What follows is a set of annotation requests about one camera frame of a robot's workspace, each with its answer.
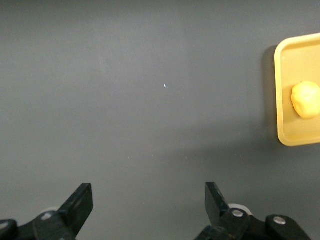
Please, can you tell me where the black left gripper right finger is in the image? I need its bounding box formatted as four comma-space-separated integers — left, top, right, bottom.
194, 181, 313, 240

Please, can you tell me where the yellow potato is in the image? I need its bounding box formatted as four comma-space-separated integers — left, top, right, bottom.
290, 80, 320, 120

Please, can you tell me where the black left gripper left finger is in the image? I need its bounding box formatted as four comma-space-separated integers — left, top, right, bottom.
0, 182, 94, 240

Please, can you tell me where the dark grey table mat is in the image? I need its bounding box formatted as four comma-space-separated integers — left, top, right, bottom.
0, 0, 320, 240

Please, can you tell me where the yellow plastic tray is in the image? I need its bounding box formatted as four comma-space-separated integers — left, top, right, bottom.
274, 32, 320, 147

